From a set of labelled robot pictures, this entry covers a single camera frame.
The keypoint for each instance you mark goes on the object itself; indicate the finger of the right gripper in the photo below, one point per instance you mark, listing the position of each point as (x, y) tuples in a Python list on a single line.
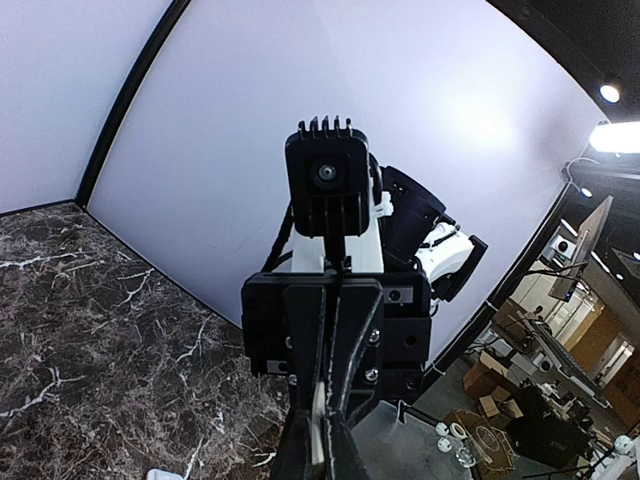
[(305, 306), (358, 311)]

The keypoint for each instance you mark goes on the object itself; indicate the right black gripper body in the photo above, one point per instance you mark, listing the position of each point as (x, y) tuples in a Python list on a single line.
[(400, 343)]

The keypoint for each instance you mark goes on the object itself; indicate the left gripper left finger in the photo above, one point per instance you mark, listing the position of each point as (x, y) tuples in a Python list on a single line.
[(293, 459)]

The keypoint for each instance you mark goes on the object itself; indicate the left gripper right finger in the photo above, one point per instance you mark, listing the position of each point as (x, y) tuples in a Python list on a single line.
[(342, 460)]

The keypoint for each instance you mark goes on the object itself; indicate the grey battery cover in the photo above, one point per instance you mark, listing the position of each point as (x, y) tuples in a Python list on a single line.
[(317, 436)]

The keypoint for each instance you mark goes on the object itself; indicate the white remote control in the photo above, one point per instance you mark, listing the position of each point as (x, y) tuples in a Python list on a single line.
[(159, 474)]

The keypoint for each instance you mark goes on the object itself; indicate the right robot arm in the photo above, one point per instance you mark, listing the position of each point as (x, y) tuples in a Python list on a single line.
[(418, 237)]

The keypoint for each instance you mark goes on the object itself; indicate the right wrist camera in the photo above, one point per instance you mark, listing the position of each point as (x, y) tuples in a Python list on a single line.
[(337, 199)]

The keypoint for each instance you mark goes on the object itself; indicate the left black frame post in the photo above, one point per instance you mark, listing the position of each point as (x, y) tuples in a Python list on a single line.
[(125, 99)]

